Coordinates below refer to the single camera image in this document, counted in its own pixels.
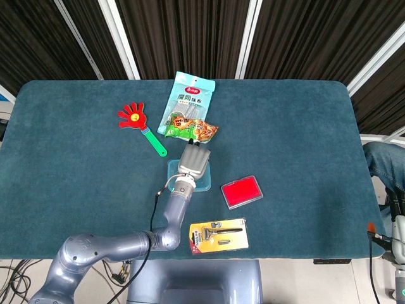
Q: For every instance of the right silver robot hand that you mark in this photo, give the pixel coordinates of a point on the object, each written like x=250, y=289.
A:
x=400, y=234

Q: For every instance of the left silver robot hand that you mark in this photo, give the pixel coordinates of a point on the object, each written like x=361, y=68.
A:
x=193, y=161

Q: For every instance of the blue translucent container lid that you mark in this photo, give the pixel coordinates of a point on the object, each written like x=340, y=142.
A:
x=207, y=183

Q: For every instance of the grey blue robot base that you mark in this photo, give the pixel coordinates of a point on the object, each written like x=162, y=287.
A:
x=196, y=278

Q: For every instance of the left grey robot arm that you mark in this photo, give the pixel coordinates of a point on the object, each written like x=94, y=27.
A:
x=177, y=215

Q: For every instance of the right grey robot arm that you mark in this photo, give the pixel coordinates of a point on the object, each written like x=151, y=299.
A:
x=400, y=282

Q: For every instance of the green orange snack packet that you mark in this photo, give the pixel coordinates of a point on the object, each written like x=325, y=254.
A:
x=205, y=130

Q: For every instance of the red ink pad case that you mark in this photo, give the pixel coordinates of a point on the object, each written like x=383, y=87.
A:
x=242, y=192

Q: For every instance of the light blue cloth package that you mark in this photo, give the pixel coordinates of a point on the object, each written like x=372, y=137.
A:
x=190, y=95

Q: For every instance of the black table control panel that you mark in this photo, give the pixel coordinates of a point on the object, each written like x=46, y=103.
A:
x=332, y=261

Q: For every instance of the red hand clapper toy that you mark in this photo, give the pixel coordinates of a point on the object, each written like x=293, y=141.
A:
x=133, y=116

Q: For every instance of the blue jeans leg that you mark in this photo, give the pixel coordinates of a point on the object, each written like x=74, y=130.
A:
x=387, y=158

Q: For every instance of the yellow razor blister pack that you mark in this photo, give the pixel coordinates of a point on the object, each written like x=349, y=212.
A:
x=218, y=237

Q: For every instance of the teal table cloth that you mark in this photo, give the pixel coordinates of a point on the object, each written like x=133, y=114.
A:
x=284, y=142

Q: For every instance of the dark pleated curtain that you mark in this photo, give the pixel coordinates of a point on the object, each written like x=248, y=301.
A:
x=190, y=35

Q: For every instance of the thin white frame post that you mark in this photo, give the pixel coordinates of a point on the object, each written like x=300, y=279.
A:
x=79, y=41

